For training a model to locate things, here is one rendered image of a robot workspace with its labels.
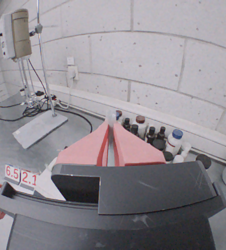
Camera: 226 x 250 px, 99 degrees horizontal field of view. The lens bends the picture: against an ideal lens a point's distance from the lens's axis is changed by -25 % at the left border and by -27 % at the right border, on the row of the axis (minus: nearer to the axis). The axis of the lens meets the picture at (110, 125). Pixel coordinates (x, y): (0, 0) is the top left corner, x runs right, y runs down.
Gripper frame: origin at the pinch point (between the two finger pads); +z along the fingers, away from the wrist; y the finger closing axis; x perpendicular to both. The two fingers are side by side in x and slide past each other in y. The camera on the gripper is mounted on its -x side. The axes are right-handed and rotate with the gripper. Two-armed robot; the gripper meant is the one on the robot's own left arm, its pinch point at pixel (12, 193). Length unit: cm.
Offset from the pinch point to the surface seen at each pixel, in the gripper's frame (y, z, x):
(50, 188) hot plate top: -5.2, 9.1, -1.8
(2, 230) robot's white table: 5.6, -2.8, 19.8
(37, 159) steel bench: 14.3, 21.7, -1.0
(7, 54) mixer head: 29.6, 2.2, -39.3
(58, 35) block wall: 38, 29, -69
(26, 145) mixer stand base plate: 25.8, 23.2, -3.5
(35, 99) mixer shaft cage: 28.6, 24.5, -25.9
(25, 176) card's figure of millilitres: 11.0, 12.7, 3.6
